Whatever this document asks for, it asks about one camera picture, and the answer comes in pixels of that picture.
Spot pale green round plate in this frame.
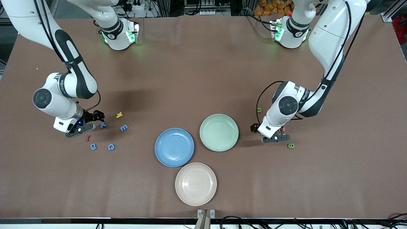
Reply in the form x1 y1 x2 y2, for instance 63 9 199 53
199 114 239 152

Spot brown table cover sheet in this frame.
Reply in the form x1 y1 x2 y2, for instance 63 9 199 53
0 14 407 220

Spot beige round plate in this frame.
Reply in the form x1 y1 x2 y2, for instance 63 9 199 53
175 163 217 206

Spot blue round plate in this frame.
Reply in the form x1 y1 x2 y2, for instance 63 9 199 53
155 128 195 168

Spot base connector box green light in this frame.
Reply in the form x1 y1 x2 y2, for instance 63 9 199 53
127 22 140 44
270 20 284 41

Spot white power strip with plugs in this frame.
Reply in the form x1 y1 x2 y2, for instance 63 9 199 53
126 0 144 11

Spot orange bags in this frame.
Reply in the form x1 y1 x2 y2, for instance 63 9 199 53
253 0 294 16

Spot red object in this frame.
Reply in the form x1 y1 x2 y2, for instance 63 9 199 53
392 15 407 45

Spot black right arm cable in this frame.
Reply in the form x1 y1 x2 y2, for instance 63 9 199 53
32 0 102 113

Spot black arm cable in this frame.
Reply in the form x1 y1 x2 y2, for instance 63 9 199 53
256 0 366 128
32 0 102 113

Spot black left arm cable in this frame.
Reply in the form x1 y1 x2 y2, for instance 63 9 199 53
256 0 366 128

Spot metal mount bracket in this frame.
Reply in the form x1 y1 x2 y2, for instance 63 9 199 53
197 209 216 219

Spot black white table edge rail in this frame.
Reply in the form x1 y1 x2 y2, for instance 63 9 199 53
0 218 407 229

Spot aluminium frame profile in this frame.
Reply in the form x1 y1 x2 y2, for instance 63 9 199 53
382 0 407 23

